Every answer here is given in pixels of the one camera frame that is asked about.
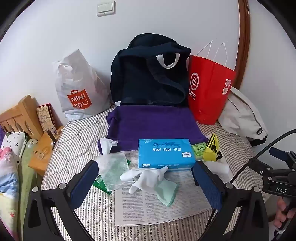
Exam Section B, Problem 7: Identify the purple towel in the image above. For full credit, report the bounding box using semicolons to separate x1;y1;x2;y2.
97;105;208;154

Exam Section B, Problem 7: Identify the wooden headboard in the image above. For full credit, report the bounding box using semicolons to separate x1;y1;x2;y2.
0;95;44;141

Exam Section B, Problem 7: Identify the newspaper sheet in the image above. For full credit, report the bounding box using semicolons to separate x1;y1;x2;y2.
114;151;214;226

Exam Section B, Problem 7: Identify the translucent drawstring pouch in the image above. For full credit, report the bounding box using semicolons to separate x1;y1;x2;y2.
95;138;130;192

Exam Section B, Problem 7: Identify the yellow black pouch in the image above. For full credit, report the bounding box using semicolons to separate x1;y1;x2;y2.
203;134;223;161

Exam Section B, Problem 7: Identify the white sponge block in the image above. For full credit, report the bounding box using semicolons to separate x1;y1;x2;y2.
205;161;230;181

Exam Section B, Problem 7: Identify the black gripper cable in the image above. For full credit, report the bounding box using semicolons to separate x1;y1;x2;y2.
203;129;296;241

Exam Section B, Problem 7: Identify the white glove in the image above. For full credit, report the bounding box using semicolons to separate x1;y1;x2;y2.
120;166;169;194

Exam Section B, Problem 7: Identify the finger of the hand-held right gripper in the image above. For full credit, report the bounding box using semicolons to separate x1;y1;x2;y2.
250;159;288;180
269;147;290;161

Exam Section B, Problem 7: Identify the brown wooden door frame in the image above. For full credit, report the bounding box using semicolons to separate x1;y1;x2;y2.
237;0;251;88

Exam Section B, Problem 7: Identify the person's right hand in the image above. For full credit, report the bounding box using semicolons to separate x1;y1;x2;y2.
274;197;288;230

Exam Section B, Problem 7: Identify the green packet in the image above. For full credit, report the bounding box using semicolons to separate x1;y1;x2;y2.
92;160;131;195

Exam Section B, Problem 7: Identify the white plastic shopping bag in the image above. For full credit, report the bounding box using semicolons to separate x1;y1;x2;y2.
52;49;113;121

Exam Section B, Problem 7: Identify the navy fabric bag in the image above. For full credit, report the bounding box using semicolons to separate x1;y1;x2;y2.
110;33;191;107

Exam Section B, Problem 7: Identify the cream canvas bag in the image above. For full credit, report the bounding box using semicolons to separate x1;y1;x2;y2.
218;87;268;146

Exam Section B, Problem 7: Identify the wooden bedside table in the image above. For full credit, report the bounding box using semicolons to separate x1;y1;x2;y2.
28;126;65;176

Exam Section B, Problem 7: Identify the green wet wipes pack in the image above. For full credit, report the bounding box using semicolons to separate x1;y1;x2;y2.
191;142;207;161

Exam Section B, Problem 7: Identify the white printed pillow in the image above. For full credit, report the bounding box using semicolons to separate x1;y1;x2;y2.
0;131;27;160

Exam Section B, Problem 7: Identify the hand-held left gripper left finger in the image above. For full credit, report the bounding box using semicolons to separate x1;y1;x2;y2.
23;160;100;241

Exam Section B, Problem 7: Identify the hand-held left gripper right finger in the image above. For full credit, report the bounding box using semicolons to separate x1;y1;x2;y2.
191;160;270;241

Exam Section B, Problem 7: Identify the red paper bag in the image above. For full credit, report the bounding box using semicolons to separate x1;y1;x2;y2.
188;40;237;126

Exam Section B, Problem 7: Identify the white light switch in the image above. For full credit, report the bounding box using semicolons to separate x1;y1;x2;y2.
97;1;115;17

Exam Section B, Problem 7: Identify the mint green cloth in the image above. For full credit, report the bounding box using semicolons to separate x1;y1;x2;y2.
155;177;178;207

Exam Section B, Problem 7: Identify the striped bed sheet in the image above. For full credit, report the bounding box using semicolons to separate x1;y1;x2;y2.
40;102;271;241

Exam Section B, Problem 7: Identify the blue tissue pack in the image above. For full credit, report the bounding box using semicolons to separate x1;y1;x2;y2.
138;138;196;169

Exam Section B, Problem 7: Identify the green blanket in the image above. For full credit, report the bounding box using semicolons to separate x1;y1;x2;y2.
17;139;38;232

